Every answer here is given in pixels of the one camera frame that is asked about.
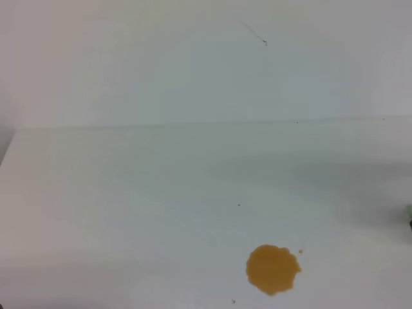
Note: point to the green rag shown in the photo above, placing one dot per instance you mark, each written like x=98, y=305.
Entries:
x=409, y=212

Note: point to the orange-brown coffee stain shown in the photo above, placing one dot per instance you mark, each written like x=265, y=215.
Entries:
x=272, y=269

